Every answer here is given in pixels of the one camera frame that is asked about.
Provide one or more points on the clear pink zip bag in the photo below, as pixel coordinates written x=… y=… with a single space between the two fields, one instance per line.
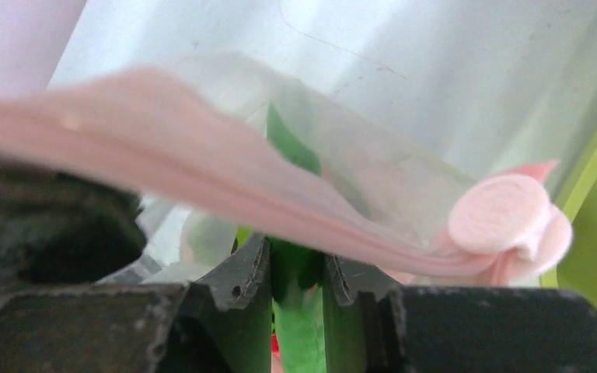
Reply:
x=253 y=148

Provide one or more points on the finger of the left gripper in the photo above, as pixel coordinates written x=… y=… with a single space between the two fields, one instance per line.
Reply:
x=56 y=228

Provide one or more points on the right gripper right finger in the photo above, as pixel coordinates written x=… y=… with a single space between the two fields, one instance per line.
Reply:
x=374 y=324

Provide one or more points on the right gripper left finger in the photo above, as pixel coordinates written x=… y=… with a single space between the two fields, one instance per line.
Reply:
x=220 y=323

